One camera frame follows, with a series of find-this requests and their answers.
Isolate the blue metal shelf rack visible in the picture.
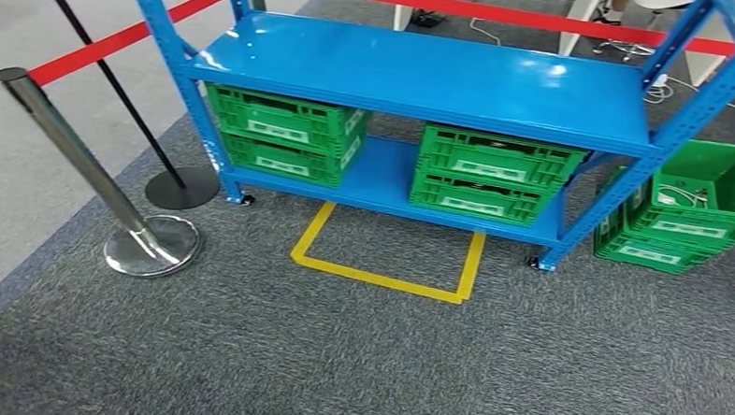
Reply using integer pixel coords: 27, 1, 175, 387
112, 0, 735, 282

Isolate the yellow floor tape square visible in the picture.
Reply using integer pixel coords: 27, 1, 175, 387
288, 200, 488, 307

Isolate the black stanchion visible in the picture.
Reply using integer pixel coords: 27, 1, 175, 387
10, 0, 231, 213

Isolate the black bag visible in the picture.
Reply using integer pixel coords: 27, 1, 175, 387
409, 8, 446, 29

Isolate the white desk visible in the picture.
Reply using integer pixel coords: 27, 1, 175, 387
391, 0, 606, 59
683, 0, 735, 89

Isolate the chrome stanchion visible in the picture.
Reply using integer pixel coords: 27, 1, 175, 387
0, 65, 210, 280

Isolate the open green plastic crate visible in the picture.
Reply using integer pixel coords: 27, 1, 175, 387
622, 136, 735, 253

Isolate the white cable bundle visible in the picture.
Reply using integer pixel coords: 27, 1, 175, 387
655, 178, 712, 211

